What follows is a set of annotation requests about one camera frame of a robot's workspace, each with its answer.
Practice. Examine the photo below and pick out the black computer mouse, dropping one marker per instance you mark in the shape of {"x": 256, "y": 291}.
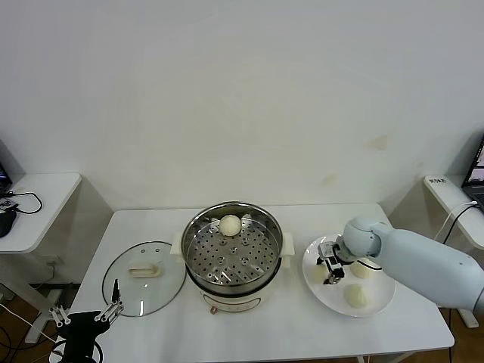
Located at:
{"x": 5, "y": 225}

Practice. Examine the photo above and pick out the white round plate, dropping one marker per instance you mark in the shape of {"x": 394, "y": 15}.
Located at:
{"x": 329, "y": 298}

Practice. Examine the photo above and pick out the white steamed baozi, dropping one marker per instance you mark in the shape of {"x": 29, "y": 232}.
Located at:
{"x": 357, "y": 295}
{"x": 230, "y": 225}
{"x": 361, "y": 271}
{"x": 318, "y": 273}

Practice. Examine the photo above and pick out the black laptop beside mouse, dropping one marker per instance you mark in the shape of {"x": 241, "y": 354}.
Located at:
{"x": 4, "y": 177}

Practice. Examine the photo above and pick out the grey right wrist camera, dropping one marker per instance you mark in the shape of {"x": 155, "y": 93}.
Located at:
{"x": 335, "y": 267}

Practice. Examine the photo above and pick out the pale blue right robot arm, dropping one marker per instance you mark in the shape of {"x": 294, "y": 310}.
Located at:
{"x": 416, "y": 261}

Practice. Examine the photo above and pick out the white side table with mouse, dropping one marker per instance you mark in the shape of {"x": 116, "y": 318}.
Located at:
{"x": 45, "y": 196}

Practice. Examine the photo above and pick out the round glass pot lid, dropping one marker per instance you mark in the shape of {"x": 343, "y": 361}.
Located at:
{"x": 159, "y": 295}

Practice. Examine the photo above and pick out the stainless steel steamer basket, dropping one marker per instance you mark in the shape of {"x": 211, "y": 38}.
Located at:
{"x": 234, "y": 264}

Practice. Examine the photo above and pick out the small printed table label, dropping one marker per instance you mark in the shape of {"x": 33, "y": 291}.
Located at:
{"x": 437, "y": 181}

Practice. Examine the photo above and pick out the steel steamer pot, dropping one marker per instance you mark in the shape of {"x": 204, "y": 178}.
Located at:
{"x": 234, "y": 302}

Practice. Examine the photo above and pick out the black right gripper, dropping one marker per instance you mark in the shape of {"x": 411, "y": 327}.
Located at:
{"x": 329, "y": 250}

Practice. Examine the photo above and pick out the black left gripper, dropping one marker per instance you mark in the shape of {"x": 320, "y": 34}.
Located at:
{"x": 81, "y": 329}

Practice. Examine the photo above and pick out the small black white device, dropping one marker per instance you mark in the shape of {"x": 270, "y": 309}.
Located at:
{"x": 7, "y": 205}

